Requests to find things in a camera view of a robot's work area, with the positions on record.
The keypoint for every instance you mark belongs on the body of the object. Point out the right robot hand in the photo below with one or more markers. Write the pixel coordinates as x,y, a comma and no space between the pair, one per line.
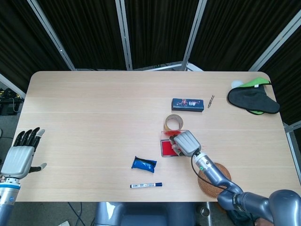
187,143

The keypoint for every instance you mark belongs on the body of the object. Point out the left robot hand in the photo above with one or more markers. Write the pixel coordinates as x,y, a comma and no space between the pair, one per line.
17,160

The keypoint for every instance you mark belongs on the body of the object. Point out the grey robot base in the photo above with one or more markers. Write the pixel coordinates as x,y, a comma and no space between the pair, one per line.
141,214

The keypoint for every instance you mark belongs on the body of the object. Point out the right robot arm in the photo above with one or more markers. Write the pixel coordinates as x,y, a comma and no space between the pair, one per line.
211,169

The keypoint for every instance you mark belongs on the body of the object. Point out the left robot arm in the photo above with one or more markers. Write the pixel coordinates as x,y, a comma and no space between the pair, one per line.
8,200

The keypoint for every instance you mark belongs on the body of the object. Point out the red ink pad clear lid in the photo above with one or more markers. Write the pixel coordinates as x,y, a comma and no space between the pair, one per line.
165,148

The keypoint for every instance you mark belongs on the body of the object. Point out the dark blue decorated box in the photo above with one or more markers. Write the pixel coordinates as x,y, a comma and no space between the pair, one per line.
188,104

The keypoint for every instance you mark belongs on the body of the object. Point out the woven rattan coaster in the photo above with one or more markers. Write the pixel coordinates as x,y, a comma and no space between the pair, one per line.
205,188

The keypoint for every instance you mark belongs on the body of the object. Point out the blue foil packet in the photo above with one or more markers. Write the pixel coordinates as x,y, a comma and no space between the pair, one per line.
141,164

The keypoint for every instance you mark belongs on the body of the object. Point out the blue whiteboard marker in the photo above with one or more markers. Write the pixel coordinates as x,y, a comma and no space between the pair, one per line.
145,185

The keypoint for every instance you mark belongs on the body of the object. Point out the small metal cylinder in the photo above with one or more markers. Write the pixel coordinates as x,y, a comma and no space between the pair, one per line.
204,212

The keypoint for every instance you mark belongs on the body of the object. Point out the small white object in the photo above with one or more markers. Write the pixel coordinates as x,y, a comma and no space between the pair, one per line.
236,84

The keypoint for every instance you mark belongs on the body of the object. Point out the grey screen foot bars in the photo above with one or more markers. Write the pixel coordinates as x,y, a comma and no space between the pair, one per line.
164,67

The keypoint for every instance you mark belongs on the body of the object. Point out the black and green object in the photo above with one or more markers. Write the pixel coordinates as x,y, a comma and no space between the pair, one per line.
254,99

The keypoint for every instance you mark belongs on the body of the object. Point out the bright green cloth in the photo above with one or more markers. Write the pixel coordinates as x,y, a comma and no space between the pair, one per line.
256,82

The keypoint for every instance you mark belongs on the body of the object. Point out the dark curtain panel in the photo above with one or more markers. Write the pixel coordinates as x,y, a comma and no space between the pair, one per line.
289,82
18,35
160,30
235,30
82,30

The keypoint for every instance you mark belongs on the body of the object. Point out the grey screen post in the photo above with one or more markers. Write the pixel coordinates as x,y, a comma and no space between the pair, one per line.
292,141
275,41
124,35
193,35
11,86
50,30

